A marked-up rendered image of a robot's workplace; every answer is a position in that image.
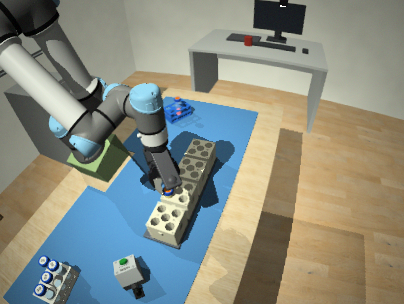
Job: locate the white tube rack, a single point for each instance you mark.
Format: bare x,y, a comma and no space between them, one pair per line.
68,288

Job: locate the blue tube rack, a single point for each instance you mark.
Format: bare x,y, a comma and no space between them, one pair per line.
172,119

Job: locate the sample tube with blue cap and pink liquid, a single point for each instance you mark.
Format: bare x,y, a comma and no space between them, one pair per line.
178,104

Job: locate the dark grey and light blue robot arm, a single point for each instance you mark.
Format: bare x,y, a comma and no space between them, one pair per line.
84,128

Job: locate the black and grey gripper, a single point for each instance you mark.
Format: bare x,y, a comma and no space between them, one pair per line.
153,174

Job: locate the blue tube cap with white dot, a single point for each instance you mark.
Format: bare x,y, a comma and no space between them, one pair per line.
54,266

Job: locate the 50 ml tube with dark blue cap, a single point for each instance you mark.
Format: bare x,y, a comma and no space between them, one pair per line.
43,261

